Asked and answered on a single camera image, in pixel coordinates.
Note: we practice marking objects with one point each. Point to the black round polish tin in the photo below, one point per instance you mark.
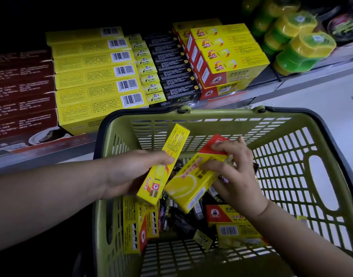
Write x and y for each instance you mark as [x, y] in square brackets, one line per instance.
[344, 28]
[335, 5]

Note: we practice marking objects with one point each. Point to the grey metal shelf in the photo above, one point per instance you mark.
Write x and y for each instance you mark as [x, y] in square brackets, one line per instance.
[309, 77]

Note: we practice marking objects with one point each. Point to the yellow box with barcode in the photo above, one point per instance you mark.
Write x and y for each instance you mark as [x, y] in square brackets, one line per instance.
[240, 235]

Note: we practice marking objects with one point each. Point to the row of dark red boxes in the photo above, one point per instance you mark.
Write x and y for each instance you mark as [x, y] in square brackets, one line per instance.
[23, 98]

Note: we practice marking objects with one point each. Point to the person's right forearm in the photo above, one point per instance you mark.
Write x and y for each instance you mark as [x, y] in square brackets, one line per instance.
[303, 245]

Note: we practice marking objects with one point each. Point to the green yellow plastic bottle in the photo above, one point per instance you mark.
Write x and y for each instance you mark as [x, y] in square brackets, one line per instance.
[289, 28]
[303, 54]
[271, 11]

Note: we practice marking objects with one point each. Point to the pile of black boxes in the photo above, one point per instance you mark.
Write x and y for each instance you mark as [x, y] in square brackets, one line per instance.
[182, 222]

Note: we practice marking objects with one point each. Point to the stack of yellow red boxes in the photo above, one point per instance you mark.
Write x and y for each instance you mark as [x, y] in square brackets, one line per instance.
[228, 60]

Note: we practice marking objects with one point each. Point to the person's left forearm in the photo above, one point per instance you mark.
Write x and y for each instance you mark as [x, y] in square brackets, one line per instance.
[49, 196]

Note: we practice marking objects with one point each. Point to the narrow yellow box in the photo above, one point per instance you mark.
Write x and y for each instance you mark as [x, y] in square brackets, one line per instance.
[152, 220]

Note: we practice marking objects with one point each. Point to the row of yellow barcode boxes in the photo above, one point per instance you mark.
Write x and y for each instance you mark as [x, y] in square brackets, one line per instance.
[92, 80]

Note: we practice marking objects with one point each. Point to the yellow box with black icons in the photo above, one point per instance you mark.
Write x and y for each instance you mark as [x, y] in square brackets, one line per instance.
[131, 225]

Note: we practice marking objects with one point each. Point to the person's right thumb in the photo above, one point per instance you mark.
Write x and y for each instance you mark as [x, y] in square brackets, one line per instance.
[212, 167]

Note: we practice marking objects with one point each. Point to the green plastic shopping basket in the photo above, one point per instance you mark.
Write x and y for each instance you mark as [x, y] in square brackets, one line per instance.
[283, 158]

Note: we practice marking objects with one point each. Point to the small black yellow box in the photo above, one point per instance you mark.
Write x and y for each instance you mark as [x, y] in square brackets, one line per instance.
[202, 240]

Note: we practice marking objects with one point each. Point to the yellow box with red end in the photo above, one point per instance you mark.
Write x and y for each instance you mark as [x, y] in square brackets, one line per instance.
[188, 184]

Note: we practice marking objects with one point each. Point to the slim yellow shoe polish box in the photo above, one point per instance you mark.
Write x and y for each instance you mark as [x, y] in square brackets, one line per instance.
[176, 141]

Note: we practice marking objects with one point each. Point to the person's right hand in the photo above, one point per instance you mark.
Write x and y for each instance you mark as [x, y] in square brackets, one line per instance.
[240, 181]

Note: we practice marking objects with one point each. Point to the person's left thumb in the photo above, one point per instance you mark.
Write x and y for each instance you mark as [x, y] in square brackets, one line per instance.
[153, 160]

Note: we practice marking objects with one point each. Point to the person's left hand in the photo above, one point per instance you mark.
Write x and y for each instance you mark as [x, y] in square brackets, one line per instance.
[123, 175]

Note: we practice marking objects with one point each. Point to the row of black yellow boxes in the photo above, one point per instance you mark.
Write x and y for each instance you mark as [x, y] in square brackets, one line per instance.
[170, 72]

